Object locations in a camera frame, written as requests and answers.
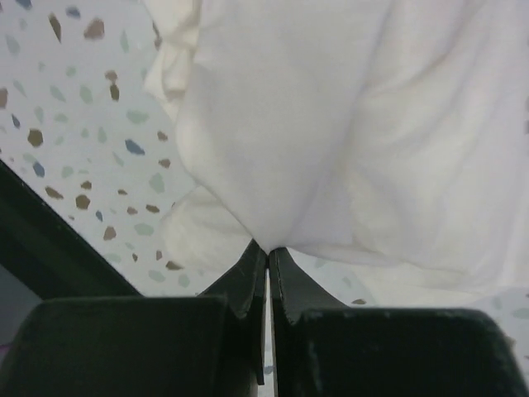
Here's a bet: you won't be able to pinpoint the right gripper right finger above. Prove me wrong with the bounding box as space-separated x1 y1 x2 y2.
268 249 528 396

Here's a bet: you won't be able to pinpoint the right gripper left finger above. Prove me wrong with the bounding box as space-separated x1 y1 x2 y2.
1 242 267 396

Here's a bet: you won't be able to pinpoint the white t-shirt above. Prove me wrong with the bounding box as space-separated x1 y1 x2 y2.
145 1 528 306

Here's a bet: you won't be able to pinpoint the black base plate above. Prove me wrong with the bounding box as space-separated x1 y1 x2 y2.
1 163 140 299

